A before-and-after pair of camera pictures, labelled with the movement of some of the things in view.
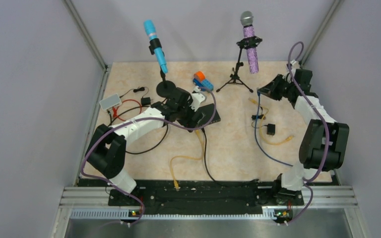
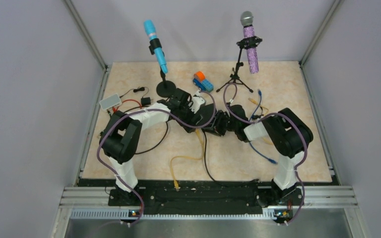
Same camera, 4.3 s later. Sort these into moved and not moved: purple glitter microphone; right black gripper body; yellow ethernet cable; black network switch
Moved: right black gripper body
Not moved: black network switch; yellow ethernet cable; purple glitter microphone
